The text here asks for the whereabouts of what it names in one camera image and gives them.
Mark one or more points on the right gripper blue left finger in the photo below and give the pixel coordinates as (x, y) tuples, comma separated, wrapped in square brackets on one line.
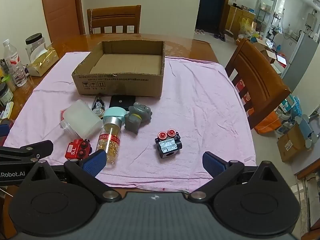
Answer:
[(83, 173)]

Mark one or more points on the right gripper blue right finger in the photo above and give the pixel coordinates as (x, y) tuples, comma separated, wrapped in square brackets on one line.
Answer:
[(223, 175)]

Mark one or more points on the red toy train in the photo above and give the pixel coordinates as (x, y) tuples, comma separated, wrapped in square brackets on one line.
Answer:
[(78, 149)]

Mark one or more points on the fish oil capsule bottle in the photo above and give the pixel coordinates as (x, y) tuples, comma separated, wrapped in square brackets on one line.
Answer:
[(109, 139)]

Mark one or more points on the translucent white plastic box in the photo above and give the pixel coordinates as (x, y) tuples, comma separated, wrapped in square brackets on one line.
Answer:
[(79, 121)]

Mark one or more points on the black toy with red wheels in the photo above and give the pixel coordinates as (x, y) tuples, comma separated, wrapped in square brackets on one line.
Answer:
[(168, 143)]

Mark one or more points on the correction tape dispenser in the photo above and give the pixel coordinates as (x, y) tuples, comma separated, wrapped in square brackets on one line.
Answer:
[(98, 106)]

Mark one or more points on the light blue earbud case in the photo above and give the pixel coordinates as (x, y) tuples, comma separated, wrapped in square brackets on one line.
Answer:
[(117, 112)]

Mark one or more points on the black square device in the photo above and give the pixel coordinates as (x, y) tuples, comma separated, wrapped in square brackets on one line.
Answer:
[(122, 101)]

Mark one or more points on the pink card case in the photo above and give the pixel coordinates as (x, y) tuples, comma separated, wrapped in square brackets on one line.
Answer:
[(61, 114)]

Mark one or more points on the small tin can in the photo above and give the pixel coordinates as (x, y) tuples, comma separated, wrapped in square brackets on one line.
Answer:
[(6, 94)]

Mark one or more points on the pink table cloth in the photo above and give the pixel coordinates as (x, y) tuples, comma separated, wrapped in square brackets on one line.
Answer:
[(198, 100)]

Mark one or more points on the cardboard box on floor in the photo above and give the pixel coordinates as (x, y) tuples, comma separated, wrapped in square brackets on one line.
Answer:
[(291, 144)]

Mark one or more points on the green cap container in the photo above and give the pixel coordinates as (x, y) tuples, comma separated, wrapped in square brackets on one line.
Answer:
[(8, 80)]

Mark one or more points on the clear water bottle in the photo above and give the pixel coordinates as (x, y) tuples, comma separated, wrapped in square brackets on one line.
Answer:
[(15, 66)]

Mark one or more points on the wooden chair right side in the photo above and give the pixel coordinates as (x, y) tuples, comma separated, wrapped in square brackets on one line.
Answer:
[(264, 86)]

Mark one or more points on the gold tissue box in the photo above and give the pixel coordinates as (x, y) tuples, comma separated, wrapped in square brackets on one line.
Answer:
[(43, 63)]

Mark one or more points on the brown cardboard box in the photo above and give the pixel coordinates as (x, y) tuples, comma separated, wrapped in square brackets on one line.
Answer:
[(122, 67)]

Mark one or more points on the black lid plastic jar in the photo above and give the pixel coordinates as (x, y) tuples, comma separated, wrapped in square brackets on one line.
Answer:
[(35, 46)]

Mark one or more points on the wooden chair behind table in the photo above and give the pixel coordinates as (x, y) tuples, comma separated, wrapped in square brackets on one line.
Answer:
[(114, 17)]

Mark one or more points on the wooden cabinet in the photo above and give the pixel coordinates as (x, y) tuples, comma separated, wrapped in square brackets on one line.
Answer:
[(235, 15)]

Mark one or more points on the brown wooden door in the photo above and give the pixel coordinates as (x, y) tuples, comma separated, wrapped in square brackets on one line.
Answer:
[(63, 18)]

